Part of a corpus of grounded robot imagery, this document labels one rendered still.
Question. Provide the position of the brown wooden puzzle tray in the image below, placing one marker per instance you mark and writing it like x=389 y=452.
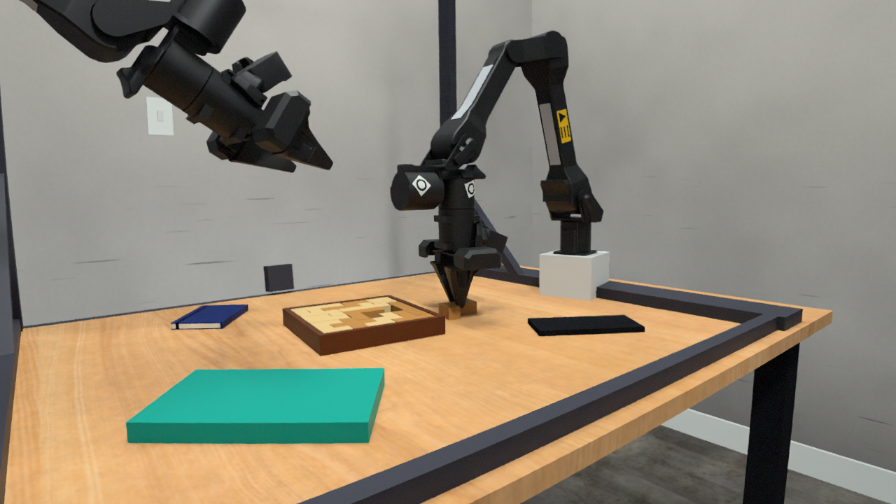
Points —
x=361 y=338

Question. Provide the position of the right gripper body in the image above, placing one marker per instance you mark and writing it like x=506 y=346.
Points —
x=224 y=108

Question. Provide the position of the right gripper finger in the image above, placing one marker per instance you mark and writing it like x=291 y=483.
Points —
x=306 y=149
x=252 y=154

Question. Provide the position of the teal flat slab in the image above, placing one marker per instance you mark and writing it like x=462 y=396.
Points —
x=264 y=406

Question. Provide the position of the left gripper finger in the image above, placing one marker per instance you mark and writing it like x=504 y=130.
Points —
x=440 y=271
x=459 y=283

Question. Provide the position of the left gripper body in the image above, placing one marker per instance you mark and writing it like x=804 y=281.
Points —
x=456 y=234

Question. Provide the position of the blue notebook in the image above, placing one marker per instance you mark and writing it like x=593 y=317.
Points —
x=210 y=317

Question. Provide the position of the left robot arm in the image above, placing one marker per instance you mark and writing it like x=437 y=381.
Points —
x=544 y=62

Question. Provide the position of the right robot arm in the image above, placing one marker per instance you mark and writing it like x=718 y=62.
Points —
x=108 y=30

